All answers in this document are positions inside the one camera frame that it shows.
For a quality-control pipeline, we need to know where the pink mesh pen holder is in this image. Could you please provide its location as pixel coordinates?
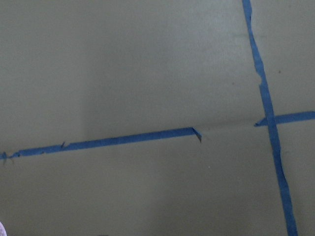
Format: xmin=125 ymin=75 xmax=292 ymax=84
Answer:
xmin=0 ymin=222 xmax=7 ymax=236

